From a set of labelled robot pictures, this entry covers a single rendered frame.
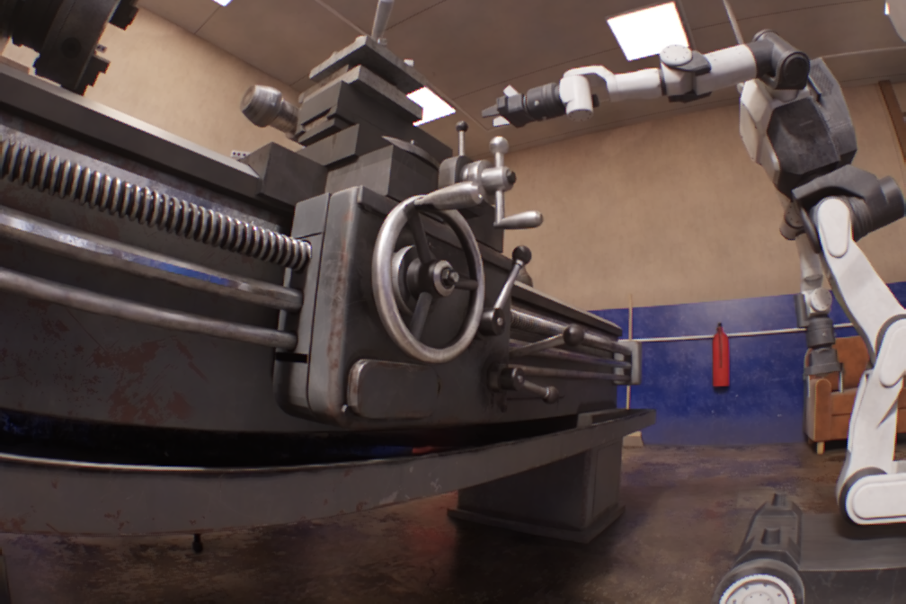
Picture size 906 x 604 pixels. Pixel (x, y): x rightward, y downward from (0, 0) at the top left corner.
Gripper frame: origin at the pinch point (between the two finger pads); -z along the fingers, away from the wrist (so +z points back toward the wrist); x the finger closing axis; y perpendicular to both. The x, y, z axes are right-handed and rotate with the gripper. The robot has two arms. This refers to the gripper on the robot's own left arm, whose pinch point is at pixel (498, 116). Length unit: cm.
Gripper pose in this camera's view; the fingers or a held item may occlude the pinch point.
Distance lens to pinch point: 126.8
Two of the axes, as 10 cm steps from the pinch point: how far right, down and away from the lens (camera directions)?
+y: 0.0, -9.9, 1.7
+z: 8.1, -1.0, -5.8
